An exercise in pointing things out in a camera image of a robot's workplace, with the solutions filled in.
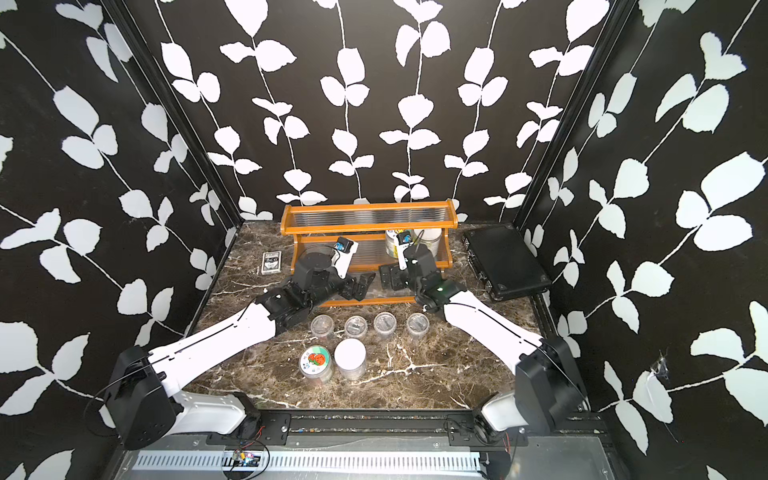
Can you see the black flat case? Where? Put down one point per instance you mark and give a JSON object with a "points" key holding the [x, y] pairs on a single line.
{"points": [[504, 264]]}

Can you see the white large jar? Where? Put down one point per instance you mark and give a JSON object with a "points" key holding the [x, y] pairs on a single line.
{"points": [[350, 357]]}

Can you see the black front rail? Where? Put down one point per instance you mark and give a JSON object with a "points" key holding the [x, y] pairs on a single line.
{"points": [[459, 427]]}

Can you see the white slotted cable duct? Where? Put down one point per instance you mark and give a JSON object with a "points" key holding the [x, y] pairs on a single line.
{"points": [[377, 462]]}

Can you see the small circuit board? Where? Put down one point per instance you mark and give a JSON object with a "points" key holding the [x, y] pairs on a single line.
{"points": [[244, 460]]}

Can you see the small seed jar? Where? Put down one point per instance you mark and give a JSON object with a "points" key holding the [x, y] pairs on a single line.
{"points": [[356, 327], [417, 325], [385, 324], [322, 327]]}

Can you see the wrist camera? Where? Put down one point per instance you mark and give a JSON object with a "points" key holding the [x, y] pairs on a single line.
{"points": [[403, 240], [344, 250]]}

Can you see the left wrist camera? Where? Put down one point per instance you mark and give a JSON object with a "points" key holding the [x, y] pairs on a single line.
{"points": [[344, 250]]}

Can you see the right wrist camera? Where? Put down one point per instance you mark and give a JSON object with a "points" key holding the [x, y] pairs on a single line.
{"points": [[403, 240]]}

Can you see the orange wooden shelf rack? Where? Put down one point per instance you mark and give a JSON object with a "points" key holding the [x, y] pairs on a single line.
{"points": [[315, 229]]}

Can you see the red label large jar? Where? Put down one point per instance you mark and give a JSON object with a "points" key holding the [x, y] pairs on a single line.
{"points": [[316, 364]]}

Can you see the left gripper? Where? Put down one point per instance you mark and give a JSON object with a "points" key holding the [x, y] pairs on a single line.
{"points": [[364, 281]]}

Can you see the yellow green label jar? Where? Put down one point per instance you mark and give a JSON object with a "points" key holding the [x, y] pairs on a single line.
{"points": [[392, 242]]}

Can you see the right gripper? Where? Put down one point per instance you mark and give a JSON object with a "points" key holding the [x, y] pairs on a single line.
{"points": [[396, 277]]}

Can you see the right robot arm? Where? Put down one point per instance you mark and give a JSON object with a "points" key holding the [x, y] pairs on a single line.
{"points": [[548, 386]]}

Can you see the small black white card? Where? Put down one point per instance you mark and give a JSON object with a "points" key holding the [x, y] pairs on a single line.
{"points": [[271, 262]]}

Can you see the green label large jar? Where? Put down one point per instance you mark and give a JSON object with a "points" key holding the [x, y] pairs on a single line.
{"points": [[432, 238]]}

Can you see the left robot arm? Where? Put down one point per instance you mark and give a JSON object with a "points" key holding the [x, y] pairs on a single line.
{"points": [[146, 396]]}

